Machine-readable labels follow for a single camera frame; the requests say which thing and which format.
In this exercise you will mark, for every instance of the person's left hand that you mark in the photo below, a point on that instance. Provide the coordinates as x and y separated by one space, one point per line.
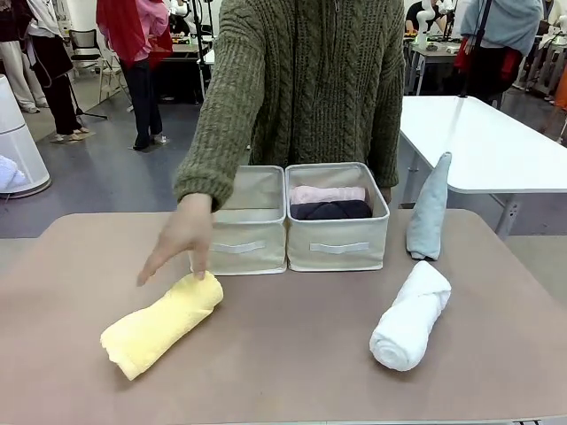
387 195

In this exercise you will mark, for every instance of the person's right hand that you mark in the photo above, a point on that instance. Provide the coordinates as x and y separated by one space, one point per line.
190 230

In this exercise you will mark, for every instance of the grey-green cone towel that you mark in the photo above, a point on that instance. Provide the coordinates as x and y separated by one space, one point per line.
427 221

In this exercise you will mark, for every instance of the dark grey towel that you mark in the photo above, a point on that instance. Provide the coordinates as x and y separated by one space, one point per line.
332 211

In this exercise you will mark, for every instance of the pink towel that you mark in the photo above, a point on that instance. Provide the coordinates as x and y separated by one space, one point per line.
328 194

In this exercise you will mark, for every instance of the yellow towel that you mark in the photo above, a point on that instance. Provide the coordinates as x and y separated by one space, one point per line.
155 323

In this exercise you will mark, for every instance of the lavender towel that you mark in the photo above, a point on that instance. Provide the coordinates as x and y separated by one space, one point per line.
9 172

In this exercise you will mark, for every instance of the person's left forearm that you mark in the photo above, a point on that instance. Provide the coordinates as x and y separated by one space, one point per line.
385 146

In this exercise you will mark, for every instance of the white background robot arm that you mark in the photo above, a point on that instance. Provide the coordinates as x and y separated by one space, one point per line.
427 31

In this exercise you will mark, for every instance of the person's right forearm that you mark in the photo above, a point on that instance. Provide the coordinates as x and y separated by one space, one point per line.
212 159

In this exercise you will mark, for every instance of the beige fabric storage box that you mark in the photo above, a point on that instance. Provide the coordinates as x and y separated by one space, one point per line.
336 248
248 248

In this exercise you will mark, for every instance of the white table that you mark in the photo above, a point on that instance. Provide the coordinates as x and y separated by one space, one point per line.
478 146

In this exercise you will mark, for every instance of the person in green sweater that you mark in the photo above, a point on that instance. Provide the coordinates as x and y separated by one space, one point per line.
310 88

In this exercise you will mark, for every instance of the white rolled towel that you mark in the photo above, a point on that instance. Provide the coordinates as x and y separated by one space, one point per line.
403 336

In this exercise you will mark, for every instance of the grey background desk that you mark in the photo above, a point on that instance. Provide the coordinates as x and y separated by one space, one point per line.
432 55

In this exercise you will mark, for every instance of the seated person in black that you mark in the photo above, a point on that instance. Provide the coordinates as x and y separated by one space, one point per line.
416 15

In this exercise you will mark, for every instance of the bystander with red scarf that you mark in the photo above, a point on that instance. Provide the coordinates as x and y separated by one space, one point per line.
133 35

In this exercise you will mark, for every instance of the bystander in blue shawl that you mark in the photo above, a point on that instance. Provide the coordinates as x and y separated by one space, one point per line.
500 26

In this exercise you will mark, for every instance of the grey office chair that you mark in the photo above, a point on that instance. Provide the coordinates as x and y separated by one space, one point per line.
86 48

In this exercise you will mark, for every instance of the bystander in dark dress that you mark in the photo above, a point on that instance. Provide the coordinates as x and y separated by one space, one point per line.
57 62

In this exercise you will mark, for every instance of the bystander in white trousers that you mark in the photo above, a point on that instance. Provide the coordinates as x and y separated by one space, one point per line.
22 79

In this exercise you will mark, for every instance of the white cylindrical pedestal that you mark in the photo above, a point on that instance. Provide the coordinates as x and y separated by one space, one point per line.
22 133

